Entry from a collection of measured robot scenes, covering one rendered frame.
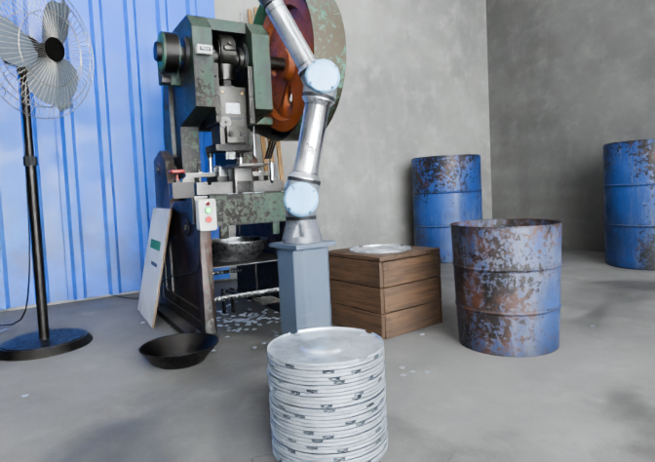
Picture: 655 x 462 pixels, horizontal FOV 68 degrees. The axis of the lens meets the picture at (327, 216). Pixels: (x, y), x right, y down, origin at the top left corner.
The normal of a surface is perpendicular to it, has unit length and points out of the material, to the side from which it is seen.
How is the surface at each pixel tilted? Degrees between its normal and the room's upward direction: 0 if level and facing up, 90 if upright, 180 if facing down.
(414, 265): 90
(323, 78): 83
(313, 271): 90
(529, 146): 90
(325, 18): 74
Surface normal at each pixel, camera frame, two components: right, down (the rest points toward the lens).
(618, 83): -0.85, 0.07
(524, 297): 0.00, 0.09
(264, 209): 0.51, 0.02
